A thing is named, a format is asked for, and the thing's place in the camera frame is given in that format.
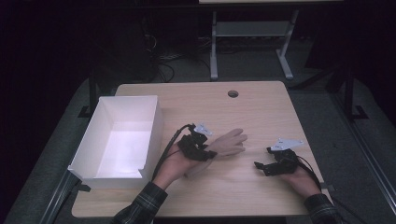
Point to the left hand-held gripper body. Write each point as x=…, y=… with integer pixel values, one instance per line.
x=191, y=146

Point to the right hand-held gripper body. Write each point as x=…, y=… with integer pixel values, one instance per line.
x=285, y=160

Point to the person's right hand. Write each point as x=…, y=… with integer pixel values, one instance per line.
x=300, y=182

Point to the person's left hand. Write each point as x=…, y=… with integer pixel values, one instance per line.
x=174, y=168

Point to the white open box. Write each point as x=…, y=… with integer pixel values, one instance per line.
x=124, y=146

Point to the aluminium rail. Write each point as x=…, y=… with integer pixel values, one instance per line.
x=370, y=155
x=59, y=199

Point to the black stand post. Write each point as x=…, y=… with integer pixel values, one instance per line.
x=349, y=93
x=92, y=93

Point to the white metal table frame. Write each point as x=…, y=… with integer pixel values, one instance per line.
x=249, y=28

